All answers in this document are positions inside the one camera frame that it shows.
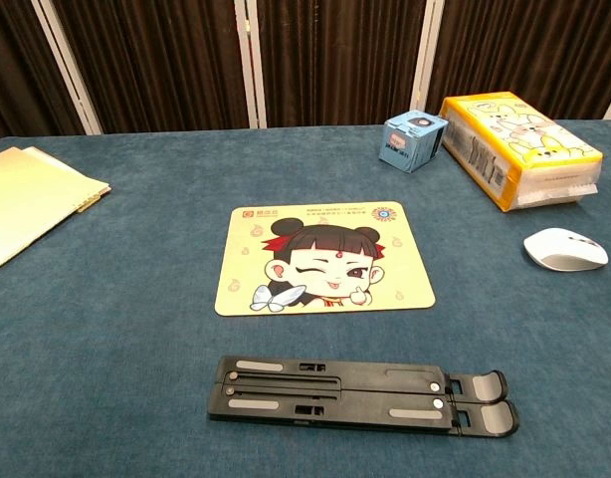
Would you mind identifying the dark brown folding screen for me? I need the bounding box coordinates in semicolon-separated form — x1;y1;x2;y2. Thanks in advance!
0;0;611;143

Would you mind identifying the white computer mouse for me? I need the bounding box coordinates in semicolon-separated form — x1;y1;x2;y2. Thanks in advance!
522;227;610;272

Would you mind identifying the pale yellow paper folder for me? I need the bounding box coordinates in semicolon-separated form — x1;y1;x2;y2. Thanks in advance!
0;145;112;276

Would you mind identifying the small blue cardboard box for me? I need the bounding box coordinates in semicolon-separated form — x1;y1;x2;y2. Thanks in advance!
378;111;449;174

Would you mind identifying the black folding laptop stand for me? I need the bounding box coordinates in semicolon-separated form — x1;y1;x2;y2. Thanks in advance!
207;355;520;438

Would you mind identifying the yellow tissue pack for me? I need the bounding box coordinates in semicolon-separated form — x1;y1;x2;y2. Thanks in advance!
440;91;604;213

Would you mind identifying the yellow cartoon girl mouse pad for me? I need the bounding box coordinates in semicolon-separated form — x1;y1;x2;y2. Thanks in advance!
214;200;437;317

